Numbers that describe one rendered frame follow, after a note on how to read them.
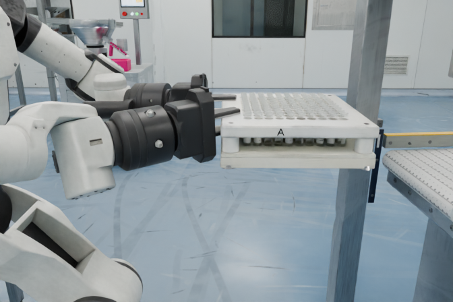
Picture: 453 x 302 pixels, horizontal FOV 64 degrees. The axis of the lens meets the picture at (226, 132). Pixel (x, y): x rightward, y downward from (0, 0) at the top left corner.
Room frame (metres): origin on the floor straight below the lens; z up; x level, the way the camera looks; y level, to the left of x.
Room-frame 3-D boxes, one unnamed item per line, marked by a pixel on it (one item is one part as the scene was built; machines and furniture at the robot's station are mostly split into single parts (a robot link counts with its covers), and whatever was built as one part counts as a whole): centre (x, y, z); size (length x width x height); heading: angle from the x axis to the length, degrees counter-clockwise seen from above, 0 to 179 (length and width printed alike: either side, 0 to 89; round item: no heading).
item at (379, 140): (0.84, -0.37, 0.81); 0.02 x 0.01 x 0.20; 94
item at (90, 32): (3.09, 1.02, 0.95); 0.49 x 0.36 x 0.37; 89
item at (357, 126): (0.66, -0.11, 1.00); 0.25 x 0.24 x 0.02; 0
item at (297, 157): (0.66, -0.11, 0.95); 0.24 x 0.24 x 0.02; 0
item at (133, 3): (3.18, 0.76, 1.07); 0.23 x 0.10 x 0.62; 89
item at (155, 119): (0.54, 0.08, 1.00); 0.12 x 0.10 x 0.13; 122
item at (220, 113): (0.60, 0.01, 1.02); 0.06 x 0.03 x 0.02; 122
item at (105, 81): (0.78, 0.25, 1.00); 0.13 x 0.07 x 0.09; 19
